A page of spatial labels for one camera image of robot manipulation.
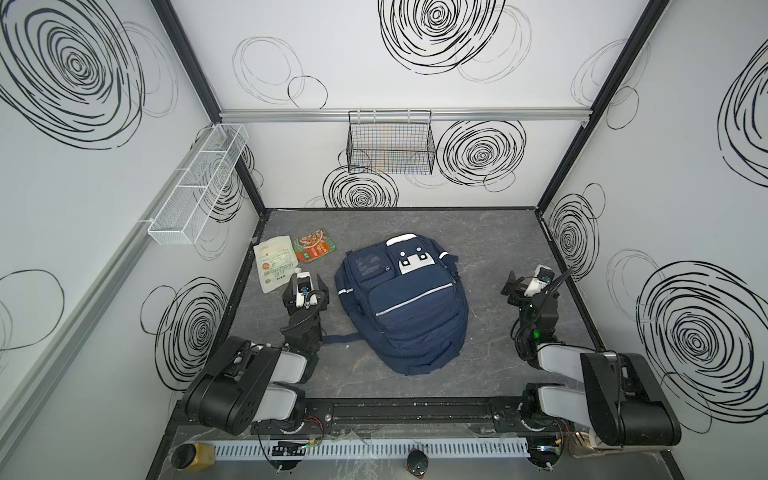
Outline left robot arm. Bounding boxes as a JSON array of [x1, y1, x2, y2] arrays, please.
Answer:
[[181, 270, 330, 435]]

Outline white slotted cable duct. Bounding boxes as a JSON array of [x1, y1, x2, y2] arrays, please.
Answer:
[[208, 437, 530, 461]]

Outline black round knob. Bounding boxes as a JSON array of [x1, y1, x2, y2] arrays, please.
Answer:
[[405, 449, 429, 479]]

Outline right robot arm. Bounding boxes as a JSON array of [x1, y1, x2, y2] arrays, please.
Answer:
[[501, 265, 682, 449]]

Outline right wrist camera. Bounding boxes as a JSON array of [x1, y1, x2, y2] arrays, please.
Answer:
[[524, 265, 556, 298]]

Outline yellow black cylinder object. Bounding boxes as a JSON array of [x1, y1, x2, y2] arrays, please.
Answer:
[[171, 442, 215, 473]]

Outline orange green snack packet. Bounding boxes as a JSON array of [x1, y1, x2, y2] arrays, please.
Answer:
[[292, 229, 336, 263]]

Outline white wire wall shelf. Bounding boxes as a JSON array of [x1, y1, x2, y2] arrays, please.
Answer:
[[147, 123, 249, 246]]

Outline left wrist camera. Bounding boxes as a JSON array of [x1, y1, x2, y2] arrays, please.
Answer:
[[292, 269, 315, 308]]

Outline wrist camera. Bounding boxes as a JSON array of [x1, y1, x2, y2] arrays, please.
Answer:
[[292, 269, 315, 308], [524, 265, 556, 298]]

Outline black wire wall basket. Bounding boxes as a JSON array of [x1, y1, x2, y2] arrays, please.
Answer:
[[345, 109, 437, 175]]

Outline navy blue student backpack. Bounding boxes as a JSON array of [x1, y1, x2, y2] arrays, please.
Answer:
[[323, 233, 469, 376]]

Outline white cream food pouch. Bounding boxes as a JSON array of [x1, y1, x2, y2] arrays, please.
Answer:
[[253, 235, 298, 294]]

